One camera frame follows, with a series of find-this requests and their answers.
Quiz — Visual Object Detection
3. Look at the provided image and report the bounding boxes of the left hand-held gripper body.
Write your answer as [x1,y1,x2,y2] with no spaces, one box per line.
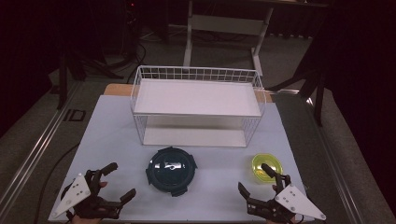
[50,169,123,220]

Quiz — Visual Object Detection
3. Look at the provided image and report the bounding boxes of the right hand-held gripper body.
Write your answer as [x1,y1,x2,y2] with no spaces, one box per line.
[247,174,328,223]

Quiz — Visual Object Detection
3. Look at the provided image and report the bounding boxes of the green lid plastic container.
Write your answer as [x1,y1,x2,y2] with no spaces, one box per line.
[250,152,284,185]

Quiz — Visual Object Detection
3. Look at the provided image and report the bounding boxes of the person's right hand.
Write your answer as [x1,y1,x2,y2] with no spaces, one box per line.
[267,184,297,224]

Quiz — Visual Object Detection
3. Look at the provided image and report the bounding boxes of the person's left hand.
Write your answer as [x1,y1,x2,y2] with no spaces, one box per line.
[72,181,108,224]

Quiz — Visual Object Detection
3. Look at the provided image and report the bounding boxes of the dark teal round lid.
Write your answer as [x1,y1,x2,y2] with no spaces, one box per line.
[145,146,198,198]

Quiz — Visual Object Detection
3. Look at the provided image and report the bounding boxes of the wooden table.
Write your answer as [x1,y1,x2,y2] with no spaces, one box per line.
[103,83,275,104]

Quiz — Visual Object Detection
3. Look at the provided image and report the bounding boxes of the black stand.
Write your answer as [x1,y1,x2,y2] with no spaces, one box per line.
[267,59,328,127]
[56,50,124,110]

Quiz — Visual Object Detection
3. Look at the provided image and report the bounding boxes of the black floor cable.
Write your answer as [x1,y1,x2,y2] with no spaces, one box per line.
[33,142,80,224]
[122,40,148,83]

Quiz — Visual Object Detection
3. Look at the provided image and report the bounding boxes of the metal floor rail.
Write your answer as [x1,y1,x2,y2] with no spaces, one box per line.
[0,82,83,218]
[306,96,370,224]

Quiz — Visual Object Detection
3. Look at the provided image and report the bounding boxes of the white wire storage rack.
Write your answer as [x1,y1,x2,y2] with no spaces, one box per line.
[130,64,267,148]

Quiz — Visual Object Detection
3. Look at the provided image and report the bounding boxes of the white metal table frame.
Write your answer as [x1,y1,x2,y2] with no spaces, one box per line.
[182,0,276,77]

